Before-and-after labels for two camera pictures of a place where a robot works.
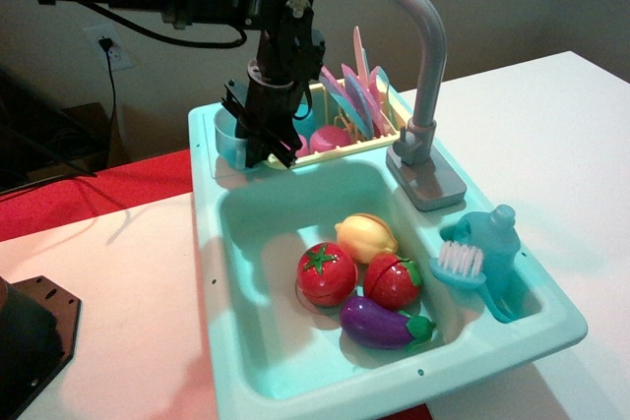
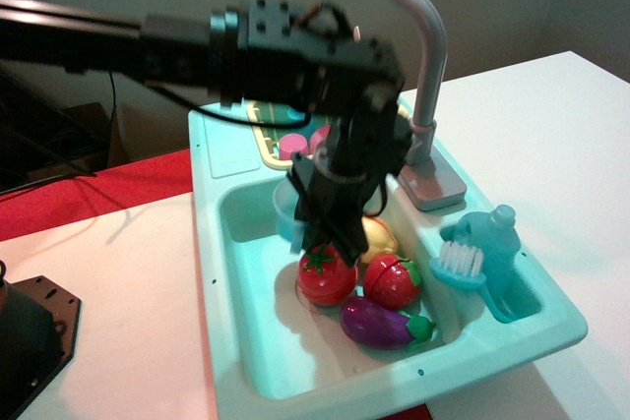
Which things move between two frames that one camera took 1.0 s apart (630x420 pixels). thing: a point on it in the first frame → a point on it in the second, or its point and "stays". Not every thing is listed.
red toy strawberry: [391, 280] stays
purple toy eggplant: [371, 324] stays
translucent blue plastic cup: [232, 149] → [289, 227]
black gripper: [289, 58] → [340, 195]
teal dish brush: [462, 265] stays
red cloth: [73, 201] stays
